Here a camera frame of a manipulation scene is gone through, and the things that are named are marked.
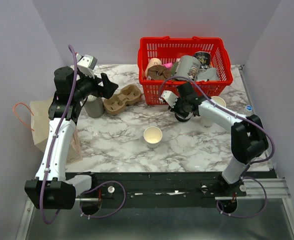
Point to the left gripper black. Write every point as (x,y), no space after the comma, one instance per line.
(107,90)

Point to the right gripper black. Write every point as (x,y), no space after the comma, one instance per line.
(175,109)

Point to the stack of white lids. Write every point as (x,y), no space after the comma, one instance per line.
(183,119)

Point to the brown cardboard cup carrier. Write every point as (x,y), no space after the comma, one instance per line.
(128,95)

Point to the stack of white paper cups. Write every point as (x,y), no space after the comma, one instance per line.
(209,115)

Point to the single white paper cup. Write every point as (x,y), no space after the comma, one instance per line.
(152,136)

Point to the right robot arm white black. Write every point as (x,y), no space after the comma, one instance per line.
(248,140)

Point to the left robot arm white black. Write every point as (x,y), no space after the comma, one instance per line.
(50,189)

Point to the white paper takeout bag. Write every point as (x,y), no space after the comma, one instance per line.
(39,126)

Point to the grey felt straw holder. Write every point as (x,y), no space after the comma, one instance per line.
(94,107)

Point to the grey printed cup in basket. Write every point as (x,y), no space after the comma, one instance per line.
(188,67)

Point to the grey pouch in basket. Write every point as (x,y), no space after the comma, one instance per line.
(209,74)

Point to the pink item in basket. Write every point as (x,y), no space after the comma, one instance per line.
(168,65)

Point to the brown fabric scrunchie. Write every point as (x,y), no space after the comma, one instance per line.
(158,73)

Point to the red plastic shopping basket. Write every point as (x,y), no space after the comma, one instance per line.
(169,49)

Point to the black printed cup in basket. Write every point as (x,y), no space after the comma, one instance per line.
(204,58)

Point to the beige cup in basket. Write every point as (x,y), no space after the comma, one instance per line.
(152,62)

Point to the clear plastic water bottle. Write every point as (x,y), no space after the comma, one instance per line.
(248,110)

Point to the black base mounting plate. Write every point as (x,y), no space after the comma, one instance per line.
(159,189)

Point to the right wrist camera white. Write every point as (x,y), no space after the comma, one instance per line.
(168,97)

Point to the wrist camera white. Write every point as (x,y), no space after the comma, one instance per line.
(168,97)
(86,64)

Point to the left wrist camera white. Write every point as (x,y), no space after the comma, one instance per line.
(86,64)

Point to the aluminium rail frame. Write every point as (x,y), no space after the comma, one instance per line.
(192,223)

